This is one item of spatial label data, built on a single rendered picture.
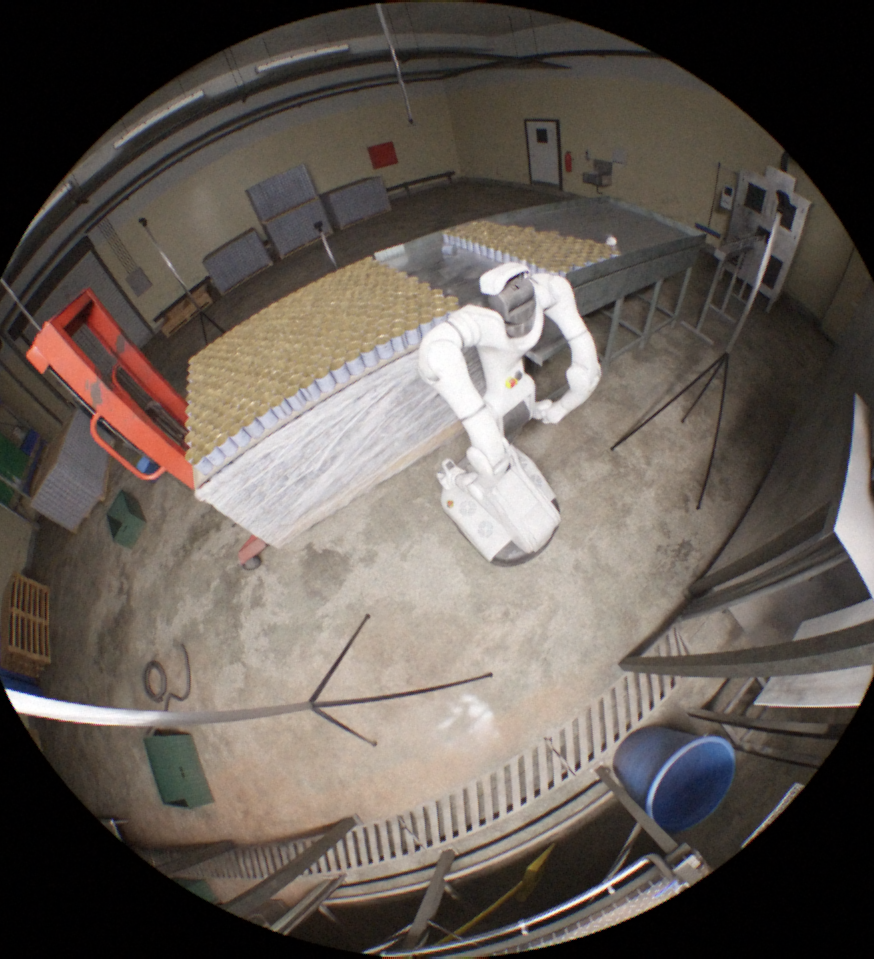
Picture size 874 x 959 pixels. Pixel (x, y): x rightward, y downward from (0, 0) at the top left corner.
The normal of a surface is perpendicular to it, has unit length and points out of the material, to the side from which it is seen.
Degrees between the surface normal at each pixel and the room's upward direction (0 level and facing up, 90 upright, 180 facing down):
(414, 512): 0
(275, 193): 92
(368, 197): 92
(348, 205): 90
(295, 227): 91
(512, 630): 0
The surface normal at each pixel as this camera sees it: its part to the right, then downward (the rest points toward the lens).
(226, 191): 0.54, 0.68
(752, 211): -0.83, 0.54
